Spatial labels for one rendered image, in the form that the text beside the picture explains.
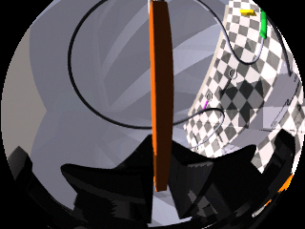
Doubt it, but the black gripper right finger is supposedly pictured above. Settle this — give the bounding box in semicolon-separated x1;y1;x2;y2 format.
168;140;256;220

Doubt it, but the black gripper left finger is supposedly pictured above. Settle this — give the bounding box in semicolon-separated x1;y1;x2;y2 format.
60;134;153;224

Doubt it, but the orange handle with grey loop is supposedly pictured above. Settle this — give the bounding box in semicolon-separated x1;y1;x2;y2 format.
148;0;174;192

